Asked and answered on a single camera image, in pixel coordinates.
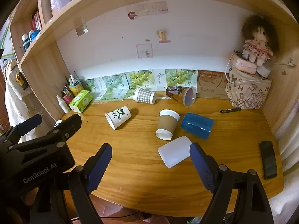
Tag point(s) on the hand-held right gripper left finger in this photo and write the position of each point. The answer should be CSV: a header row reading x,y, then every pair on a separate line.
x,y
100,166

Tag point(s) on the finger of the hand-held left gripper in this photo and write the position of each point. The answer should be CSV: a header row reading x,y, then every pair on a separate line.
x,y
70,124
30,123

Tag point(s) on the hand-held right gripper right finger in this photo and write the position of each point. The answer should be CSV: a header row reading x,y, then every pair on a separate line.
x,y
202,166

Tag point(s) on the plain white paper cup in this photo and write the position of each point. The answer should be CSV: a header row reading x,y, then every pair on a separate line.
x,y
174,152

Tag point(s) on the blue plastic cup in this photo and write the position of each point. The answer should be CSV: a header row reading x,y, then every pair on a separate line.
x,y
196,124

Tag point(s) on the white panda print cup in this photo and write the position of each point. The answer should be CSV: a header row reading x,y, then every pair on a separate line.
x,y
116,117

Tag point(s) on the brown sleeve paper cup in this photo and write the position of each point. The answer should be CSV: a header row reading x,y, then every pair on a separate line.
x,y
167,124

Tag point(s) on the grey checked paper cup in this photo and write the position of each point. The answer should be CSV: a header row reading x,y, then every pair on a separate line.
x,y
143,95

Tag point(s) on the dark printed cup clear lid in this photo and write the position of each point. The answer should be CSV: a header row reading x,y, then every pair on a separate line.
x,y
174,92

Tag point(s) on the white spray bottle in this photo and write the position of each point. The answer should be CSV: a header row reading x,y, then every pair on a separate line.
x,y
64,106

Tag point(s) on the white lace cloth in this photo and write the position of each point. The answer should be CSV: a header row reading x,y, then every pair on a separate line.
x,y
16,105

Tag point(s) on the pink round jar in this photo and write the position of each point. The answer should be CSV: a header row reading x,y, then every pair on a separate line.
x,y
68,99

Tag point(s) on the green tissue box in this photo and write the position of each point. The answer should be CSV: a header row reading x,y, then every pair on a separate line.
x,y
80,101

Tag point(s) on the yellow hanging tag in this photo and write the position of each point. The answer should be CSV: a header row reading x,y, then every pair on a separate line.
x,y
19,80

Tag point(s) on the white tube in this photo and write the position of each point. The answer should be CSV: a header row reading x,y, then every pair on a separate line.
x,y
74,78

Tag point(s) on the grape print sheet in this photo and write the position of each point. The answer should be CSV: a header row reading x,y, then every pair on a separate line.
x,y
140,79
112,86
179,77

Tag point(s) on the wooden bookshelf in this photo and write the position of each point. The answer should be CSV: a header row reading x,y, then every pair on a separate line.
x,y
44,67

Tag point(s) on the black pen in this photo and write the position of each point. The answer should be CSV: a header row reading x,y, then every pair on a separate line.
x,y
230,110

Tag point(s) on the black smartphone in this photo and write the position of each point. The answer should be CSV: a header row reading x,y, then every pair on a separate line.
x,y
268,159

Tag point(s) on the printed fabric storage box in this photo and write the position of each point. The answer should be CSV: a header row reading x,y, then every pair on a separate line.
x,y
247,94

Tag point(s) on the brown drawing card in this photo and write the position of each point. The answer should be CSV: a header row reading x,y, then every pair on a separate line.
x,y
210,81

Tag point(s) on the clear tape strip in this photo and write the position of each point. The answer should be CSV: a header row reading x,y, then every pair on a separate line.
x,y
81,26

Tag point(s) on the red books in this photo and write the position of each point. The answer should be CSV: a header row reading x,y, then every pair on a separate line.
x,y
36,21

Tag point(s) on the pink dotted case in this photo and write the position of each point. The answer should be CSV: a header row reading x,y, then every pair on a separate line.
x,y
241,64

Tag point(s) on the white charger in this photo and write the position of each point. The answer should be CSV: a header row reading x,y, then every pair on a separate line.
x,y
264,71

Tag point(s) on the brown haired rag doll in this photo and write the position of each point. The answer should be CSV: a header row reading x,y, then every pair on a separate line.
x,y
258,46

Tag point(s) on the pink framed wall sticker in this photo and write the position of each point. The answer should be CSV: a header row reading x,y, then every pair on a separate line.
x,y
144,50

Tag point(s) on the yellow bear wall sticker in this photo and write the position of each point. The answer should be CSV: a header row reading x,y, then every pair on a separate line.
x,y
162,35

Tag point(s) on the red and white wall label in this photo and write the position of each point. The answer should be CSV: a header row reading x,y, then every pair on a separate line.
x,y
149,8

